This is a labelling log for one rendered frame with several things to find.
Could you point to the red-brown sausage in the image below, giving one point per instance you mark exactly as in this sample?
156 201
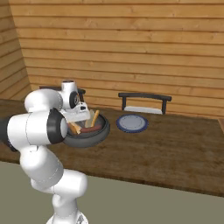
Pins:
91 128

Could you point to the blue rimmed white plate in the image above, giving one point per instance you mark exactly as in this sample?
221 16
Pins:
132 123

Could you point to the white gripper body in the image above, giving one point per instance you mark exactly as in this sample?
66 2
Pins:
76 116

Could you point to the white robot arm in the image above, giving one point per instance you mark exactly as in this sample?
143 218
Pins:
40 128

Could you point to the black chair with white seat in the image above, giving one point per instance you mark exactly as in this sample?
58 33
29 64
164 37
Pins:
145 102

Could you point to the dark grey bowl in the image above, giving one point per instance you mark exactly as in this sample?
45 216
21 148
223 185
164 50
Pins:
87 137

